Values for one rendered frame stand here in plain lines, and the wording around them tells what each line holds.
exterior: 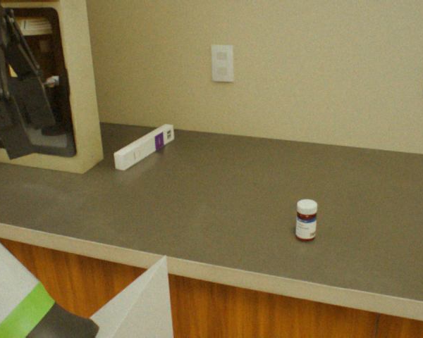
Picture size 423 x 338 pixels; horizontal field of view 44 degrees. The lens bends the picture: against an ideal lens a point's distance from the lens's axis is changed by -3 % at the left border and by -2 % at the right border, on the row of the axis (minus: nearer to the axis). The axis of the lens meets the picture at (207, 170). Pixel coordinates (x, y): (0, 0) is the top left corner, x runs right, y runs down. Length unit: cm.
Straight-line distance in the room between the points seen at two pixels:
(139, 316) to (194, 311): 56
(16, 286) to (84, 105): 91
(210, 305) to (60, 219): 40
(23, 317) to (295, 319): 63
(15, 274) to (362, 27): 120
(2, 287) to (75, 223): 65
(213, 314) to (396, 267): 39
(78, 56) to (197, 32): 42
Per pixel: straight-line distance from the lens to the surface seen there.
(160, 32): 175
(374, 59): 159
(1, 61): 64
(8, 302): 62
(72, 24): 142
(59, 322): 64
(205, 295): 115
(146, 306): 65
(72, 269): 130
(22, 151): 64
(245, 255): 109
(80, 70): 145
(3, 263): 64
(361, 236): 117
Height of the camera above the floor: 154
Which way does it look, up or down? 24 degrees down
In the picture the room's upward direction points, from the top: 2 degrees counter-clockwise
